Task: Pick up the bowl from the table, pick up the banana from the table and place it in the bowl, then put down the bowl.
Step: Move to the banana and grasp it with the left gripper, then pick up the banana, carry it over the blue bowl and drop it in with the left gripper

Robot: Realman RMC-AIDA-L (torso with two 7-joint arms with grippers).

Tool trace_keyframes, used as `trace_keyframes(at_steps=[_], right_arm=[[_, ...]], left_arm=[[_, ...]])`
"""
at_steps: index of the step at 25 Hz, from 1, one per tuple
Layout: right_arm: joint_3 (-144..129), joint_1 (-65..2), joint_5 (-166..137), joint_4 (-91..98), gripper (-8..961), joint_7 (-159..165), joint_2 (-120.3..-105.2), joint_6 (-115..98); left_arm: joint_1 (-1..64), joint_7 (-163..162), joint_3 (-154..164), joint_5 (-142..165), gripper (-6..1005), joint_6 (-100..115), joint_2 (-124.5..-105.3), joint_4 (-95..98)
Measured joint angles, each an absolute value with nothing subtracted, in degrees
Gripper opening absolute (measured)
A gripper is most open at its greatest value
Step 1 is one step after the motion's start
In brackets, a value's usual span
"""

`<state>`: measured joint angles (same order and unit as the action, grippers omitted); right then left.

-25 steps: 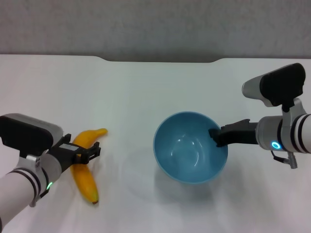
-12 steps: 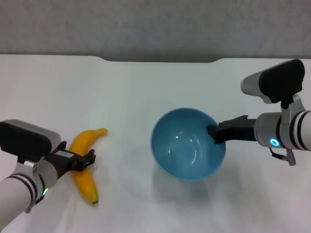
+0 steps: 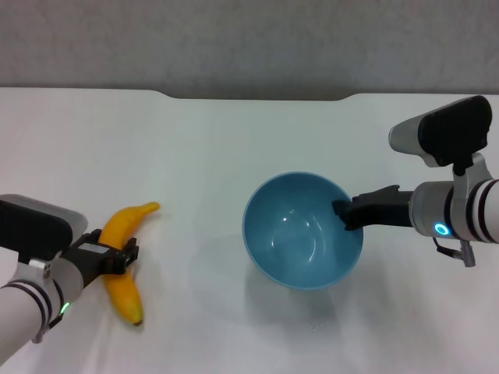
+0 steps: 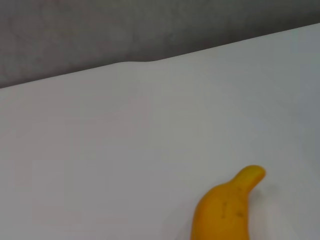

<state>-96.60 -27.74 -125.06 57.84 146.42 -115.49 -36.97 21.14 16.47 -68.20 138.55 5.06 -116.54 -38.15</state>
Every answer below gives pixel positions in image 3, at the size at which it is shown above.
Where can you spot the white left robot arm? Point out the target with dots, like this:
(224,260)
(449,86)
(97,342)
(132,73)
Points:
(23,308)

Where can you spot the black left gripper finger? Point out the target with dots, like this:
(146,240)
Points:
(96,235)
(126,257)

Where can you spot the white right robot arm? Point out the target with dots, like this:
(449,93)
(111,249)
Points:
(468,214)

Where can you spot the yellow banana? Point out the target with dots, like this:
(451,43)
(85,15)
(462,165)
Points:
(121,226)

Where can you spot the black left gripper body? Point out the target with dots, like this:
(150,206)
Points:
(89,259)

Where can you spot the blue bowl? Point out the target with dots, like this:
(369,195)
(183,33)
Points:
(300,253)

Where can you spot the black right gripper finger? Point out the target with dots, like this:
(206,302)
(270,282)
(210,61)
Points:
(343,212)
(376,195)

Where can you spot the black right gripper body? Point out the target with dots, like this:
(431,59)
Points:
(386,214)

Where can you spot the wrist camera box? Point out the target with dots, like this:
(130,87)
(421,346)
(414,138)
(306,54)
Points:
(35,230)
(448,128)

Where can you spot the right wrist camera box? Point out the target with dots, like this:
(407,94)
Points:
(448,128)

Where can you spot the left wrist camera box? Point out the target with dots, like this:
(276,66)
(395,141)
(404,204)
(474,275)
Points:
(35,230)

